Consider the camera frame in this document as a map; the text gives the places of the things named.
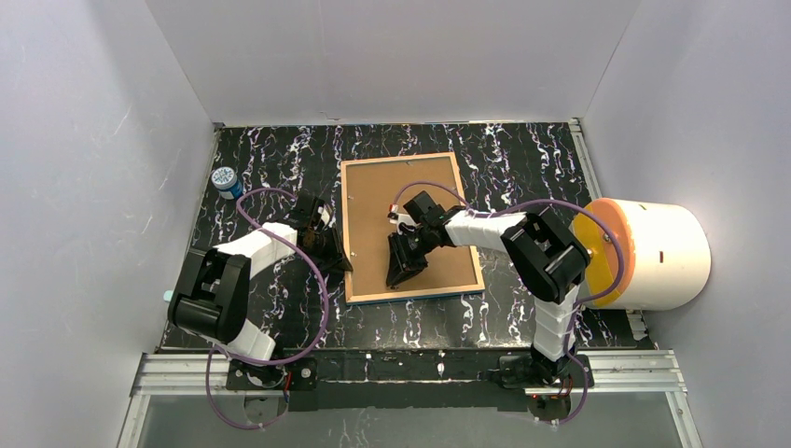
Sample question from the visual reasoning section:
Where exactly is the blue wooden picture frame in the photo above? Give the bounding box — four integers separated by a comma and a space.
340, 151, 487, 306

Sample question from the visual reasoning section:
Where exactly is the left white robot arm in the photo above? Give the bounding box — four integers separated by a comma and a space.
165, 193, 352, 391

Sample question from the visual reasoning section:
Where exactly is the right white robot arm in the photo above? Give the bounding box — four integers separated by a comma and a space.
386, 191, 590, 389

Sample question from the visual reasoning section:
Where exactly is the small blue lidded jar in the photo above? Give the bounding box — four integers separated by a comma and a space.
210, 166, 244, 201

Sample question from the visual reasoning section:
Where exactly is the white cylinder with orange face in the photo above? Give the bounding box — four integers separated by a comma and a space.
586, 198, 712, 311

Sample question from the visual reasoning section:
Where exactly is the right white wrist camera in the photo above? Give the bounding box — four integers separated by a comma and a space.
387, 203, 414, 226

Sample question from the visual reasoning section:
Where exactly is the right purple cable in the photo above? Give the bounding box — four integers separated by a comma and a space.
393, 180, 627, 427

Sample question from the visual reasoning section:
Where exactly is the purple cable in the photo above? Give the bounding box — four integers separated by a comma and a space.
393, 180, 627, 427
204, 187, 332, 431

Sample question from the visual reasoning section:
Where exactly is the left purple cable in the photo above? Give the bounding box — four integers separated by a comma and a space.
204, 187, 332, 431

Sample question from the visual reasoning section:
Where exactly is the aluminium rail base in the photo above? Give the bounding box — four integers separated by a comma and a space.
118, 348, 702, 447

